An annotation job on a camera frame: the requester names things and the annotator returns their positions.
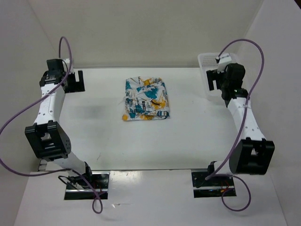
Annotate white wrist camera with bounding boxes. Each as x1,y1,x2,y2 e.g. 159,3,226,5
215,53,232,73
62,58,73,72

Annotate colourful printed shorts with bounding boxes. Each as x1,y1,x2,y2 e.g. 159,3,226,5
122,76,170,121

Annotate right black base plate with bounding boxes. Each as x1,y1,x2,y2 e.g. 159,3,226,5
191,169,237,198

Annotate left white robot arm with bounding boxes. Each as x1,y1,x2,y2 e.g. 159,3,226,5
24,58,94,188

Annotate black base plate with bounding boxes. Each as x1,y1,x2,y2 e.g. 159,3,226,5
191,169,237,198
58,172,110,201

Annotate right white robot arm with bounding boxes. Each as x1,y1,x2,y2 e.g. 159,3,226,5
206,63,275,185

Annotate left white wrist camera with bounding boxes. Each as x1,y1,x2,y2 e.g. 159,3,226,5
62,58,73,72

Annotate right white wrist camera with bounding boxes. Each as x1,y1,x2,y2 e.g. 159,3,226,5
215,53,232,73

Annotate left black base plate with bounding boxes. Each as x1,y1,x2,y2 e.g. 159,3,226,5
58,172,110,201

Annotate white plastic basket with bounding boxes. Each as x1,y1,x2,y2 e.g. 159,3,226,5
198,53,223,104

